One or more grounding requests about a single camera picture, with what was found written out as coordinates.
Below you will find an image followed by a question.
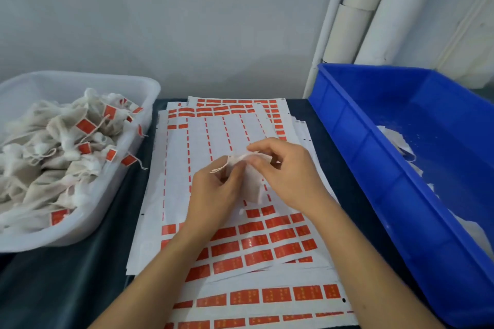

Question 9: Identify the dark blue table cloth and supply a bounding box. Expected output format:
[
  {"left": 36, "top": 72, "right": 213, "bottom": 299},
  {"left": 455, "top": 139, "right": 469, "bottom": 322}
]
[{"left": 0, "top": 98, "right": 460, "bottom": 329}]

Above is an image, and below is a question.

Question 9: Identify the stack of red label sheets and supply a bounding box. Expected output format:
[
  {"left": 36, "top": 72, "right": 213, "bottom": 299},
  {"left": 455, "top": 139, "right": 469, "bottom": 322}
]
[{"left": 126, "top": 96, "right": 358, "bottom": 329}]

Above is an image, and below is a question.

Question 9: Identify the white plastic bin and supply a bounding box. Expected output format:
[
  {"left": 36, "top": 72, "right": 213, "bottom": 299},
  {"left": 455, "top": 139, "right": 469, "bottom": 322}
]
[{"left": 0, "top": 70, "right": 162, "bottom": 253}]

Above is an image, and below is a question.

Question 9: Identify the thick white jointed pipe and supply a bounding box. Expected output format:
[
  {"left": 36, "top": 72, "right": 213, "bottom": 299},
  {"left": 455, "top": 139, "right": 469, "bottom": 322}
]
[{"left": 323, "top": 0, "right": 401, "bottom": 64}]

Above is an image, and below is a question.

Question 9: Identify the blue plastic bin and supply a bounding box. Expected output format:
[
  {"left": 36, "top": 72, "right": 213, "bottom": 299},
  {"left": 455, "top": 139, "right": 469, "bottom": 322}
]
[{"left": 308, "top": 63, "right": 494, "bottom": 328}]

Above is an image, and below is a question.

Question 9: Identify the person's left forearm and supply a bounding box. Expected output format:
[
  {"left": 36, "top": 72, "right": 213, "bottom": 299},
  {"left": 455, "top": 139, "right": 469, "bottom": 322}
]
[{"left": 88, "top": 220, "right": 231, "bottom": 329}]

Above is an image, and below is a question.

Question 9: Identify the person's left hand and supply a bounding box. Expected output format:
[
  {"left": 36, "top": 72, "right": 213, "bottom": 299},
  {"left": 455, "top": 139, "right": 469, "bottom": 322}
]
[{"left": 184, "top": 161, "right": 248, "bottom": 239}]

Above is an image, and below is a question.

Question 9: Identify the person's right hand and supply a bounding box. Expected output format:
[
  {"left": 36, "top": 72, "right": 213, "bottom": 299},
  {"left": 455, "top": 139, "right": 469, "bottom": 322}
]
[{"left": 246, "top": 138, "right": 336, "bottom": 222}]

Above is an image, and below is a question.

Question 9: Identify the white cloth drawstring pouch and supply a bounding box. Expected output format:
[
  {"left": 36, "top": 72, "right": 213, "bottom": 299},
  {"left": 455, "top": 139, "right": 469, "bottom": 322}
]
[{"left": 209, "top": 151, "right": 274, "bottom": 205}]

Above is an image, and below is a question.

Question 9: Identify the person's right forearm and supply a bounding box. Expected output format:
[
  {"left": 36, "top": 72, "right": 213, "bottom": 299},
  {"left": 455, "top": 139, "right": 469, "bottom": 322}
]
[{"left": 307, "top": 193, "right": 445, "bottom": 329}]

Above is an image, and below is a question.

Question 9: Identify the thin white pipe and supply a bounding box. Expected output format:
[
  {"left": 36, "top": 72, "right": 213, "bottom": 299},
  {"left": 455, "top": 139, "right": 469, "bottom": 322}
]
[{"left": 303, "top": 0, "right": 356, "bottom": 99}]

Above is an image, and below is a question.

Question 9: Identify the pile of labelled cloth bags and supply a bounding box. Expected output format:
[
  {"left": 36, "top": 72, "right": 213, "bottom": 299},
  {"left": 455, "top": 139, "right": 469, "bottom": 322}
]
[{"left": 0, "top": 88, "right": 149, "bottom": 235}]

